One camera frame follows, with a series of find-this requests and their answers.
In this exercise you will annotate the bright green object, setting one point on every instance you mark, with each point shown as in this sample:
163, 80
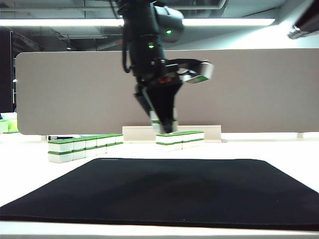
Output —
13, 125

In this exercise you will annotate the brown desk partition panel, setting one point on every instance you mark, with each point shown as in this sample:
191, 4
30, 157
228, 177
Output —
236, 94

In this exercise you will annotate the black table mat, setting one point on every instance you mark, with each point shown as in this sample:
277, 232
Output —
159, 194

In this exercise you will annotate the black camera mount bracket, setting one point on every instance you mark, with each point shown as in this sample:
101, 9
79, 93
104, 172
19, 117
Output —
184, 62

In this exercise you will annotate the beige partition foot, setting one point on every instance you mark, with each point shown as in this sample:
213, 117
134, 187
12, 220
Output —
43, 137
300, 135

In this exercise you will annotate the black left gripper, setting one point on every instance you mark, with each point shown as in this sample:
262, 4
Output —
157, 73

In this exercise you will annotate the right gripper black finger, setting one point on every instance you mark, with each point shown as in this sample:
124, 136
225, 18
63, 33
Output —
307, 17

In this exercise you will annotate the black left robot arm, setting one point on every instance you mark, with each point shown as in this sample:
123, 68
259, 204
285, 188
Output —
139, 30

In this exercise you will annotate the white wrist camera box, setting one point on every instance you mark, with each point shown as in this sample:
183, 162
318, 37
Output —
203, 72

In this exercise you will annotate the red ceiling sign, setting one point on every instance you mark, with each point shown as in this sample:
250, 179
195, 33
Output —
119, 42

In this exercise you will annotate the black pen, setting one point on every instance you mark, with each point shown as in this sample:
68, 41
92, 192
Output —
61, 137

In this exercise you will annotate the white green box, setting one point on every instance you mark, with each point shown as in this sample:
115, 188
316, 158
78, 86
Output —
4, 127

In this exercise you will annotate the grey ceiling duct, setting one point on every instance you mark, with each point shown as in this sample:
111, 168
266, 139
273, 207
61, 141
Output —
204, 7

